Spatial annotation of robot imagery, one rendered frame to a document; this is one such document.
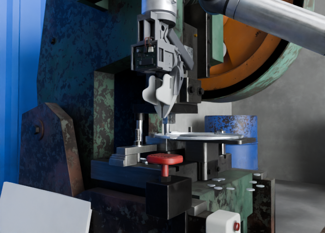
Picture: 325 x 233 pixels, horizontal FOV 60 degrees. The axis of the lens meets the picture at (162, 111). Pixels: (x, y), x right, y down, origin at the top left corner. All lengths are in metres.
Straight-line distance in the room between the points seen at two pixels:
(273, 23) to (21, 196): 1.01
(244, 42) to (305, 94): 2.95
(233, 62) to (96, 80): 0.62
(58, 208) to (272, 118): 3.61
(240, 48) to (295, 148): 3.04
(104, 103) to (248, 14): 0.57
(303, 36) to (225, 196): 0.49
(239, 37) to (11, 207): 1.15
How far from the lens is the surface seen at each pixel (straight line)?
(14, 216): 1.24
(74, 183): 1.00
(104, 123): 1.02
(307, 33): 0.70
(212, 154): 0.93
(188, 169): 0.86
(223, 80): 1.28
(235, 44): 1.33
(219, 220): 0.65
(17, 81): 1.89
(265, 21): 0.70
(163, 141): 0.94
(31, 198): 1.16
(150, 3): 0.61
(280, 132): 4.25
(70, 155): 1.01
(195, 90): 0.93
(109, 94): 1.04
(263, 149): 4.34
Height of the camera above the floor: 0.84
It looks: 2 degrees up
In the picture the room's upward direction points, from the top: straight up
